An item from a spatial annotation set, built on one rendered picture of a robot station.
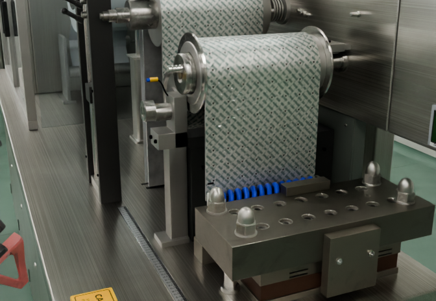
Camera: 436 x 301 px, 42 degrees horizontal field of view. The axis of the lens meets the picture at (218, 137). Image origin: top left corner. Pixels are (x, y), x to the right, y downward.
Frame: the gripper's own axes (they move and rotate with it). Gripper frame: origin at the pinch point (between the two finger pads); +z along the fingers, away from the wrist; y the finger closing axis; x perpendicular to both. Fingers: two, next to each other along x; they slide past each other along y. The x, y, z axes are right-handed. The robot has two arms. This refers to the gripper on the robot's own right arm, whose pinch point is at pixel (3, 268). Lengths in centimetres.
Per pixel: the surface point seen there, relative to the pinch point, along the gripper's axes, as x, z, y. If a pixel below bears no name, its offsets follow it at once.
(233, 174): -39.6, 20.5, -2.4
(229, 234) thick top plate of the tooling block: -26.1, 16.8, -13.6
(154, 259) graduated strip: -20.9, 28.7, 7.0
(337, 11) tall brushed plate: -78, 10, -5
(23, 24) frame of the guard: -63, 12, 102
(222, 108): -44.2, 8.0, -1.5
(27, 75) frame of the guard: -55, 26, 102
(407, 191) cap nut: -54, 30, -29
